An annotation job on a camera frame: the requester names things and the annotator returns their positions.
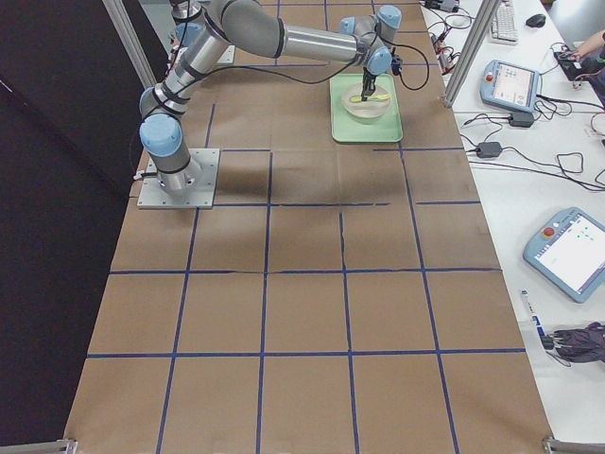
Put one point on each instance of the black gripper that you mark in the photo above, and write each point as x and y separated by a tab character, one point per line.
368	78

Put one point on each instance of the yellow plastic fork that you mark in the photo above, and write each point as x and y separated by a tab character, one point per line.
358	99

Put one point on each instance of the white round plate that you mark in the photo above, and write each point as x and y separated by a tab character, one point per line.
365	111

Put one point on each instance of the light green tray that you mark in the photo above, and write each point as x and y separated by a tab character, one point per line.
346	129

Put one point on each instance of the black power adapter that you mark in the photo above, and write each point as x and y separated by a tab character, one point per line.
521	120
488	150

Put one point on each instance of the teach pendant far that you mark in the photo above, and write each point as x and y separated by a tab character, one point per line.
509	86

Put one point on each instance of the teach pendant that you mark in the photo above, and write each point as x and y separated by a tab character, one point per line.
568	251
509	86

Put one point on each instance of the white keyboard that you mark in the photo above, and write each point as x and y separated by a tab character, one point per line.
503	28

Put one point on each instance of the black computer mouse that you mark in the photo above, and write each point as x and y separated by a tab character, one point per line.
536	21

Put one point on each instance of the teach pendant near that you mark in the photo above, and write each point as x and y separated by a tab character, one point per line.
568	251

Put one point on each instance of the white marker pen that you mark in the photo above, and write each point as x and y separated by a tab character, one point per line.
531	312

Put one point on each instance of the aluminium frame post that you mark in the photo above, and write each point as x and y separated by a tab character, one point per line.
474	40

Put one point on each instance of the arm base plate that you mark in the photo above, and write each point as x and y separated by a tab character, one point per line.
192	187

